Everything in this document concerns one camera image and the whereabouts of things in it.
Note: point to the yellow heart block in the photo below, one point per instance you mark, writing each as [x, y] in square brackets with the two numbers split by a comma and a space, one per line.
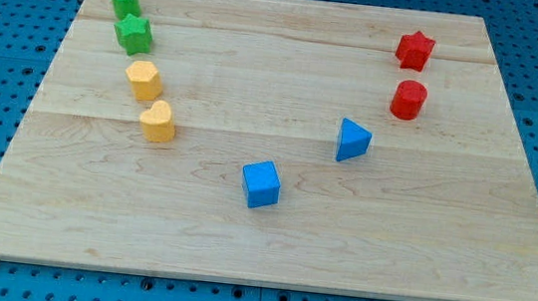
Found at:
[157, 122]

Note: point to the red star block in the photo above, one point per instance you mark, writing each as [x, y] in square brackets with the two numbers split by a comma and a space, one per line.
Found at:
[414, 50]

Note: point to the light wooden board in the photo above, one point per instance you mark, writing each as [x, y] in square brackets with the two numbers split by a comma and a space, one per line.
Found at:
[439, 208]

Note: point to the green cylinder block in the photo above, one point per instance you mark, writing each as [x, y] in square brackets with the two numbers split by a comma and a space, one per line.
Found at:
[123, 8]

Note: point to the blue triangle block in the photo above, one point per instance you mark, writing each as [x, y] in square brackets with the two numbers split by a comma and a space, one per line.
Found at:
[353, 140]

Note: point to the yellow hexagon block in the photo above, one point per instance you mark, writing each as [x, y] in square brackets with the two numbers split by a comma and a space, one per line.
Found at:
[144, 80]

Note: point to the blue cube block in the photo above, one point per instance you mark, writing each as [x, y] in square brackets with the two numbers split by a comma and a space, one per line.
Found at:
[261, 184]

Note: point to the red cylinder block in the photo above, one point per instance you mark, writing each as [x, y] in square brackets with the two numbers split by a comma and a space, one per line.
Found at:
[408, 100]

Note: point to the green star block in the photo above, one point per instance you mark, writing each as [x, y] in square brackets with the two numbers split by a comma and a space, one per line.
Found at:
[134, 34]

